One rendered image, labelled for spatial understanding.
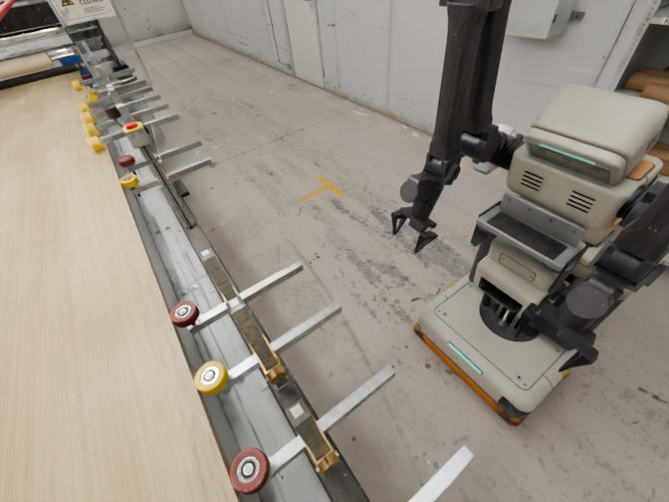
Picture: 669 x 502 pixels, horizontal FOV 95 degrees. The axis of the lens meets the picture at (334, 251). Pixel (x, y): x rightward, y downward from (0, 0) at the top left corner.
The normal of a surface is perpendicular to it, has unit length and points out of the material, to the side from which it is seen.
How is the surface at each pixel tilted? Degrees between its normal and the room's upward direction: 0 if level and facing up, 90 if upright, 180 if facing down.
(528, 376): 0
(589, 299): 61
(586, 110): 42
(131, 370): 0
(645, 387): 0
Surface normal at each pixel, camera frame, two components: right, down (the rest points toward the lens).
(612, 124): -0.62, -0.18
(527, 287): -0.21, -0.61
